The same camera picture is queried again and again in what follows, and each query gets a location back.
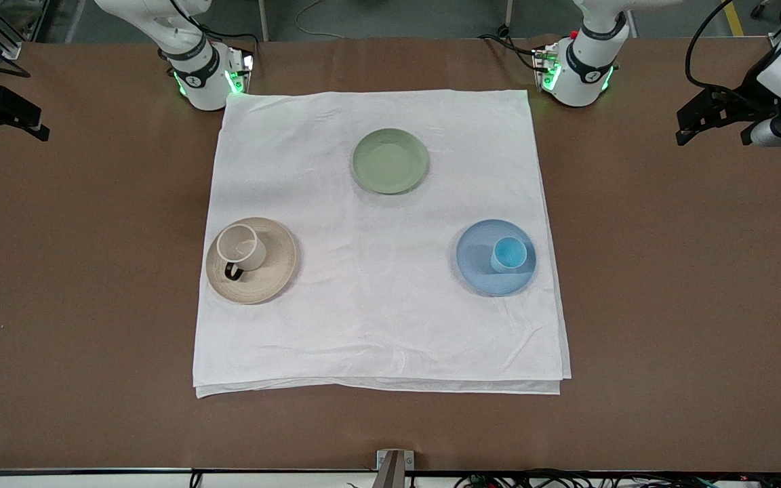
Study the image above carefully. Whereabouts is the blue cup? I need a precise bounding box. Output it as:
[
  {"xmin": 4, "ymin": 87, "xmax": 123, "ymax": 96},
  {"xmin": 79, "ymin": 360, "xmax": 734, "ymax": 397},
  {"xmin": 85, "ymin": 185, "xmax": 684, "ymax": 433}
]
[{"xmin": 489, "ymin": 235, "xmax": 529, "ymax": 275}]

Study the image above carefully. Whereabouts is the white mug with black handle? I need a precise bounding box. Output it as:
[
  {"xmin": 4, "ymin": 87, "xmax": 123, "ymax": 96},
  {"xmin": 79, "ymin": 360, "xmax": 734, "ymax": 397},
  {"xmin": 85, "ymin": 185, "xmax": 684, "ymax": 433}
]
[{"xmin": 216, "ymin": 223, "xmax": 268, "ymax": 282}]

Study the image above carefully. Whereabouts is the blue plate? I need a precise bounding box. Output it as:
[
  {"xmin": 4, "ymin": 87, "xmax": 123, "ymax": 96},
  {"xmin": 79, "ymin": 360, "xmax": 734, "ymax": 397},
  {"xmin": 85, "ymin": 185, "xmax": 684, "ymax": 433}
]
[{"xmin": 456, "ymin": 218, "xmax": 539, "ymax": 298}]

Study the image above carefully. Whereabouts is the beige gray plate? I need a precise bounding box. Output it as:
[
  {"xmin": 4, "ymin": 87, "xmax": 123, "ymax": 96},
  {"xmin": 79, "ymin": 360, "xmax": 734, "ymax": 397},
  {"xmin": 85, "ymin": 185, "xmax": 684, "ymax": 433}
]
[{"xmin": 205, "ymin": 217, "xmax": 298, "ymax": 305}]

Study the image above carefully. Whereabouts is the green plate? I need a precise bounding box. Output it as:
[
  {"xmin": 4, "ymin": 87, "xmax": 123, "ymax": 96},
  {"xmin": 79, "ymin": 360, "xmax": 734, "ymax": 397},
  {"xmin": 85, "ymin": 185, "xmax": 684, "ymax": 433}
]
[{"xmin": 351, "ymin": 127, "xmax": 430, "ymax": 196}]

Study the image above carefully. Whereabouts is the white cloth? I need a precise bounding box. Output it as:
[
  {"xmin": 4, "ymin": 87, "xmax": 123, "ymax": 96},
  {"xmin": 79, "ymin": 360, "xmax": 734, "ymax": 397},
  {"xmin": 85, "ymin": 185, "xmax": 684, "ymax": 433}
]
[{"xmin": 193, "ymin": 89, "xmax": 572, "ymax": 399}]

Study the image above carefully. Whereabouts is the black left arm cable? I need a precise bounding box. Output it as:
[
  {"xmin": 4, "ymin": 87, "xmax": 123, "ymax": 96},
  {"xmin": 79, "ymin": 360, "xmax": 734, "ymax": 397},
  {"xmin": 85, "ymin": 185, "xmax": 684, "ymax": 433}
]
[{"xmin": 685, "ymin": 0, "xmax": 744, "ymax": 93}]

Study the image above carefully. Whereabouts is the black left base cable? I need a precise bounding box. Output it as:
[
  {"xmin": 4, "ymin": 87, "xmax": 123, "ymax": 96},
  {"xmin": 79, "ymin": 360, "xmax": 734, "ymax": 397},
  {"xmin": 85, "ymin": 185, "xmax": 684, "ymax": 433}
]
[{"xmin": 477, "ymin": 24, "xmax": 544, "ymax": 73}]

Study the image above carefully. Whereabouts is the black base cable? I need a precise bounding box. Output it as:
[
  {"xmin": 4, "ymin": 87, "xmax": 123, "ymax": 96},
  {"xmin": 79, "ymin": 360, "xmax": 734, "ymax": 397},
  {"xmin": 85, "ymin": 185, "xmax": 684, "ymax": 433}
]
[
  {"xmin": 477, "ymin": 24, "xmax": 544, "ymax": 73},
  {"xmin": 165, "ymin": 0, "xmax": 260, "ymax": 54}
]

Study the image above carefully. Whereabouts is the black right base cable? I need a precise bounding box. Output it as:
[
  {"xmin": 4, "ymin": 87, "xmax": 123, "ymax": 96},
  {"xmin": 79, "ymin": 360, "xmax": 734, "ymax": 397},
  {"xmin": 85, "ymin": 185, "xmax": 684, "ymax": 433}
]
[{"xmin": 165, "ymin": 0, "xmax": 260, "ymax": 54}]

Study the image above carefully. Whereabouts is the white floor cable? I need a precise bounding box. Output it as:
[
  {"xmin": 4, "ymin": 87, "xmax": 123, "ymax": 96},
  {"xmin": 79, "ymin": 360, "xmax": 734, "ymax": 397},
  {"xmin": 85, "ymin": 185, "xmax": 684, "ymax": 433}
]
[{"xmin": 294, "ymin": 0, "xmax": 345, "ymax": 39}]

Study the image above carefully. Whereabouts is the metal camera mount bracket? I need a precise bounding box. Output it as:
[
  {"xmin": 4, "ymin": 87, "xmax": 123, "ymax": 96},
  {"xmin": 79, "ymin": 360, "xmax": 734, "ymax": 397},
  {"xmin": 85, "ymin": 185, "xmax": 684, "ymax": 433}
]
[{"xmin": 376, "ymin": 449, "xmax": 416, "ymax": 488}]

